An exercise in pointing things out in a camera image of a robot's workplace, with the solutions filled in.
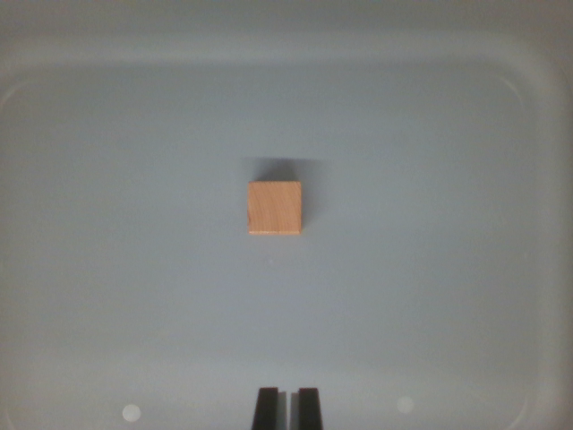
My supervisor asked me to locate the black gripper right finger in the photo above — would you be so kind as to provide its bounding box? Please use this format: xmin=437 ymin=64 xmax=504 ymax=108
xmin=289 ymin=387 xmax=324 ymax=430

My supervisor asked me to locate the wooden cube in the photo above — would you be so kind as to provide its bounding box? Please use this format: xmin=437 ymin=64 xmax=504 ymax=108
xmin=246 ymin=180 xmax=304 ymax=236

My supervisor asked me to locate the grey plastic bin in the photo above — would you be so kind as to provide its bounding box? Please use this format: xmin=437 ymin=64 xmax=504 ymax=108
xmin=0 ymin=0 xmax=573 ymax=430

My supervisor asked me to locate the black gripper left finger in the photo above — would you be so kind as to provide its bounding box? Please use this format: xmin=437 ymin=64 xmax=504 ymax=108
xmin=252 ymin=386 xmax=289 ymax=430

